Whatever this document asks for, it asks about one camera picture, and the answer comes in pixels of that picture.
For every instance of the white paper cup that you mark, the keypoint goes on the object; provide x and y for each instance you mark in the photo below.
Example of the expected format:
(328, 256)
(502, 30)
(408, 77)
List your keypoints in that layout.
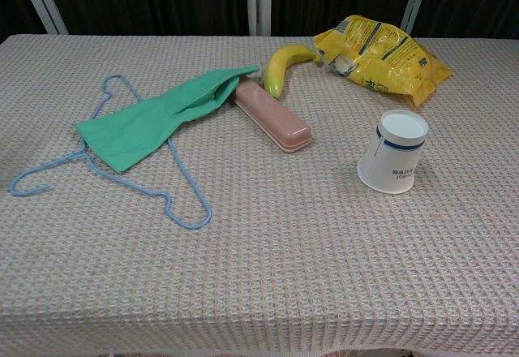
(389, 158)

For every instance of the pink plastic case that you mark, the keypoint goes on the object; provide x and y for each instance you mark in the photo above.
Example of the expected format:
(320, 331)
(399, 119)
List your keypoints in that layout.
(271, 117)

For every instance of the yellow banana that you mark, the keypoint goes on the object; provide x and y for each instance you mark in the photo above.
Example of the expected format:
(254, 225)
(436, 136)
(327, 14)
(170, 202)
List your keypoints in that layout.
(277, 69)

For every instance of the beige woven tablecloth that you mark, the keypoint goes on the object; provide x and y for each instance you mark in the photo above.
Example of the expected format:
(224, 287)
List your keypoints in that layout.
(259, 259)

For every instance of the green rubber glove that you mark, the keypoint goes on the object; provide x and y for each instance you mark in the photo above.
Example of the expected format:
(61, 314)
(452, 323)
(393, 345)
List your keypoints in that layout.
(142, 126)

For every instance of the yellow snack bag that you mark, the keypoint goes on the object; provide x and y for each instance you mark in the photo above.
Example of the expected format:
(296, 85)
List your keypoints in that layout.
(389, 61)

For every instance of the white frame post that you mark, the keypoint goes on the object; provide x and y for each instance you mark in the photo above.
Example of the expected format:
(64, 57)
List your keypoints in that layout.
(259, 0)
(417, 0)
(40, 0)

